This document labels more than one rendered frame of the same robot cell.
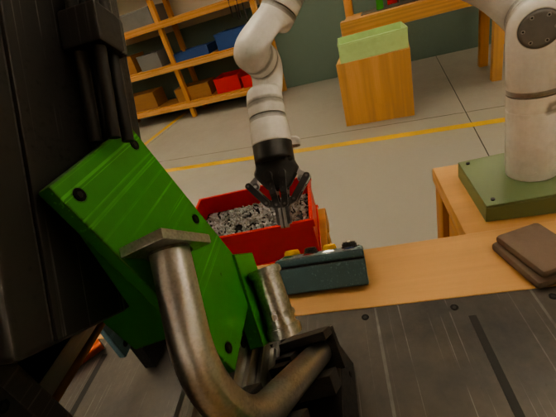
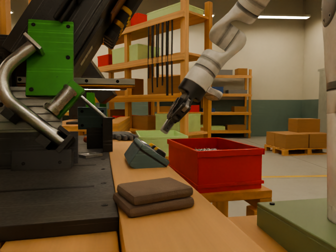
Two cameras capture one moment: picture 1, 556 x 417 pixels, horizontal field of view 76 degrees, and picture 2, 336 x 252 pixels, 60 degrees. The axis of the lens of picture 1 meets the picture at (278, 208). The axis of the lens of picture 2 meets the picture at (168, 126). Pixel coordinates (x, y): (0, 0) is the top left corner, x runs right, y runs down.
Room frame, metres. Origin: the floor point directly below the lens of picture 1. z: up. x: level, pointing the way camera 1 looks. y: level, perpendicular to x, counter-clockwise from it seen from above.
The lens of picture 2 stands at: (0.19, -0.73, 1.05)
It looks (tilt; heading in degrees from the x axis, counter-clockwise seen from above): 4 degrees down; 63
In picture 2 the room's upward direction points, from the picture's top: straight up
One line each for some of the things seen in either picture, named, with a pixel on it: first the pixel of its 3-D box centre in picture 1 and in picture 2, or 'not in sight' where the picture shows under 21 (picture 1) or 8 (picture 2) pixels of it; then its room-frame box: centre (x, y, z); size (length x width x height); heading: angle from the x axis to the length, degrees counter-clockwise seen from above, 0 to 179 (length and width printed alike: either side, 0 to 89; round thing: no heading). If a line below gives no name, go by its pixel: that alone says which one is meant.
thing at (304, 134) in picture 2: not in sight; (298, 135); (5.77, 3.75, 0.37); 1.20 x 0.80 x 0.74; 165
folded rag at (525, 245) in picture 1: (539, 253); (152, 194); (0.36, -0.35, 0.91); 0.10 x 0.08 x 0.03; 179
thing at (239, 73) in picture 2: not in sight; (201, 103); (5.43, 7.20, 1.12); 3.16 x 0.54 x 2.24; 157
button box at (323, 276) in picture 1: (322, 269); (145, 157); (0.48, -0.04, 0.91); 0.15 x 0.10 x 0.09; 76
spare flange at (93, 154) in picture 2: not in sight; (90, 155); (0.37, 0.11, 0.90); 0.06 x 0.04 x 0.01; 19
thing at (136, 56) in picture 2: not in sight; (136, 95); (1.72, 3.27, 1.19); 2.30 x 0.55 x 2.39; 107
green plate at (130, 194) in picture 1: (145, 254); (52, 59); (0.28, 0.13, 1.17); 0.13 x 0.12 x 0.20; 76
